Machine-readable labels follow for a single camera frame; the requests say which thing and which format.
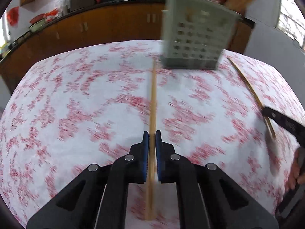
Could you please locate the black kitchen countertop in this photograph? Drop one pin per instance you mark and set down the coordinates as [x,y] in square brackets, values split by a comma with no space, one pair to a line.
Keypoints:
[107,1]

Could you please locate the red hanging decoration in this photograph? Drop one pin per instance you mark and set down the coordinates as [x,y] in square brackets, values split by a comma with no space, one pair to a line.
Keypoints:
[13,16]

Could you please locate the white framed window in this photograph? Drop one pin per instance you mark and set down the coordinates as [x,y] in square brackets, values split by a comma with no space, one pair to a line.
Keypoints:
[292,19]

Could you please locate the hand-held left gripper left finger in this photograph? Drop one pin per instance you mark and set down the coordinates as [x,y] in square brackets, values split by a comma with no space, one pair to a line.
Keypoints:
[145,156]

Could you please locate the red and green basins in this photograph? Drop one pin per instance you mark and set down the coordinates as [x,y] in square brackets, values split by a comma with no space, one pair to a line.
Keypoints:
[45,19]

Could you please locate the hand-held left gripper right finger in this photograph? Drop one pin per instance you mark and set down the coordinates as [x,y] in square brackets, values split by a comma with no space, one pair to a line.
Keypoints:
[159,156]

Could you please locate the brown box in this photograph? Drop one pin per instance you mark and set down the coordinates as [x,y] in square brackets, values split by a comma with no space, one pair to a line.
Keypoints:
[82,0]

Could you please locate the red floral tablecloth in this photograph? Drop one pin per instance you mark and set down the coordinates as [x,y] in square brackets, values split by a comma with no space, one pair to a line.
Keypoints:
[83,124]

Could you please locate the person's right hand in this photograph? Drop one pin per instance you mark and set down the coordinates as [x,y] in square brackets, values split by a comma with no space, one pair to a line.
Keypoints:
[295,171]

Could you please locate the bamboo chopstick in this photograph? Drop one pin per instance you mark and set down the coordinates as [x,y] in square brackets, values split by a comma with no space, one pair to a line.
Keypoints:
[247,83]
[152,105]

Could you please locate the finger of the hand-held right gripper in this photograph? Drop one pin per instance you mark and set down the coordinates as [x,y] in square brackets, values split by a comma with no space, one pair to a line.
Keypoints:
[283,121]

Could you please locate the brown wooden lower cabinets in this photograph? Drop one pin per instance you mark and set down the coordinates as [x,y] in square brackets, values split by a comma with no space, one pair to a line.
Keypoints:
[95,31]

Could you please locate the green perforated utensil holder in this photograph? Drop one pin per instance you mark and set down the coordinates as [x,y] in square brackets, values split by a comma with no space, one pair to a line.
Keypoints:
[197,33]

